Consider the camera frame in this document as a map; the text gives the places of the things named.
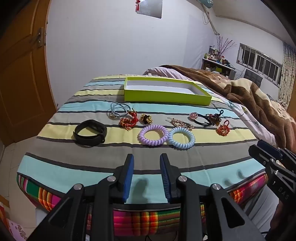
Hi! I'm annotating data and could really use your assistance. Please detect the metal door latch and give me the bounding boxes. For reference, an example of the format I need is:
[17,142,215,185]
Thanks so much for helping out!
[37,27,47,48]

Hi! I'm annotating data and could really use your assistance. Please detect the dark brown beaded hair tie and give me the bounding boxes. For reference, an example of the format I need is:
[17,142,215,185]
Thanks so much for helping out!
[206,109,223,123]

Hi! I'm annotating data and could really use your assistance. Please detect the orange wooden door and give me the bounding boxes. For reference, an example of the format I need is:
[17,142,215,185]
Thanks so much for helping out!
[0,0,58,146]

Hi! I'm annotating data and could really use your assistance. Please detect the purple spiral hair tie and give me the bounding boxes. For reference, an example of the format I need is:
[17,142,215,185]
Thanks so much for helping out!
[138,125,169,147]

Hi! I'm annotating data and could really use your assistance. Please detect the red gold knotted bracelet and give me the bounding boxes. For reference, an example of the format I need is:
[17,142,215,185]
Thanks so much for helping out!
[119,111,139,130]

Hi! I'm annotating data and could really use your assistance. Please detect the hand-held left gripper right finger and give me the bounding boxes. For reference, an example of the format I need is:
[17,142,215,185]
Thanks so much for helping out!
[159,153,266,241]

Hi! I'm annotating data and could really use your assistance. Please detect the grey clothing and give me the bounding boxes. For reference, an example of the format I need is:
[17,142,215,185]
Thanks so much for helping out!
[244,185,279,224]

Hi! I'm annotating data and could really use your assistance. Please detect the rhinestone hair clip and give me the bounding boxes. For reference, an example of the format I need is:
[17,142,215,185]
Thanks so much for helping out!
[167,117,195,131]

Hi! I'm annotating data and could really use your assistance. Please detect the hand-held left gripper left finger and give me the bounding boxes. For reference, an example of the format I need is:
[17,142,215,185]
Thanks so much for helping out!
[26,153,135,241]

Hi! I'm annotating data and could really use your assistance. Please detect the blue spiral hair tie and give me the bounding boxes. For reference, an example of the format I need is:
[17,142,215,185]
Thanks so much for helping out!
[167,127,196,149]

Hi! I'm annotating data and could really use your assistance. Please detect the plaid mattress cover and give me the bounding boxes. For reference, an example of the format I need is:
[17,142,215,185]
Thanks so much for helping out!
[17,173,269,234]

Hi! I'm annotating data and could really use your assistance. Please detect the black hair tie pink bead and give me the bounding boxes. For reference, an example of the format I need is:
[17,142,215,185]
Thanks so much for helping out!
[190,112,216,127]

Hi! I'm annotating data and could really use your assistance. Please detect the cluttered shelf with bottles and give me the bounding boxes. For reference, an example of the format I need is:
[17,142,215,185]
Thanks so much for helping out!
[202,45,236,79]

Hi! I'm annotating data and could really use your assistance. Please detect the black smart band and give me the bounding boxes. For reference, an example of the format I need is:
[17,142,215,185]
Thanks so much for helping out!
[73,120,108,147]

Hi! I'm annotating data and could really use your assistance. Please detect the lime green shallow box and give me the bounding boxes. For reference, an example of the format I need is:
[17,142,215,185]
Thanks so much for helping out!
[124,77,212,105]

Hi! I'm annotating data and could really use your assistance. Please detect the brown fleece blanket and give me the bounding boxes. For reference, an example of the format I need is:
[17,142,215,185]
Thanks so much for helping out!
[159,65,296,158]

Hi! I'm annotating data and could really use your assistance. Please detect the light blue elastic hair tie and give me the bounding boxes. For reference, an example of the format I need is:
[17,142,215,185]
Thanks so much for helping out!
[109,102,130,119]

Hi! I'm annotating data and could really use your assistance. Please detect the purple decorative branches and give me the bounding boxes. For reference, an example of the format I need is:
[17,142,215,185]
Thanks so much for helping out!
[216,35,237,57]

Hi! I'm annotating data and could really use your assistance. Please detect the patterned curtain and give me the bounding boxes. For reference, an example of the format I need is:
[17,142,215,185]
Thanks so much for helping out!
[279,42,296,109]

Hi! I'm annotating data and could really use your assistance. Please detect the pink floral box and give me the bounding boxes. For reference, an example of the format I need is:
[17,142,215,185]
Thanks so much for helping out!
[7,218,28,241]

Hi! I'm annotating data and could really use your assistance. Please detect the black chair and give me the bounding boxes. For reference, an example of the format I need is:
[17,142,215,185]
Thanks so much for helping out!
[244,69,263,87]

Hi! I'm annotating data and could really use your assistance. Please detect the black gold beaded hair tie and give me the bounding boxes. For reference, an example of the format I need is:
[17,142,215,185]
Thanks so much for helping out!
[140,113,153,124]

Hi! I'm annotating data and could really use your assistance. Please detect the wall mirror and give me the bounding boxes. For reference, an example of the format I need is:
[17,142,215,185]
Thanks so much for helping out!
[136,0,163,19]

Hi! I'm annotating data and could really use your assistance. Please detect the barred window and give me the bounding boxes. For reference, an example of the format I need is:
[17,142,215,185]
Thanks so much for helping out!
[236,43,283,88]

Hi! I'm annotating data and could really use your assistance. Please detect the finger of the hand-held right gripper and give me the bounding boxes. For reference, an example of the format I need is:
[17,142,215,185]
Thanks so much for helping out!
[248,144,281,166]
[256,140,296,160]

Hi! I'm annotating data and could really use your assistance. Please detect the white wall pipe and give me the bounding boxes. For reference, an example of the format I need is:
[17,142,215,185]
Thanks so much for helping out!
[201,4,220,36]

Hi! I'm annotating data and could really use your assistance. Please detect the red orange knotted bracelet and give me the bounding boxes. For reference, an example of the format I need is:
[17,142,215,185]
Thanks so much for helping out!
[216,120,231,137]

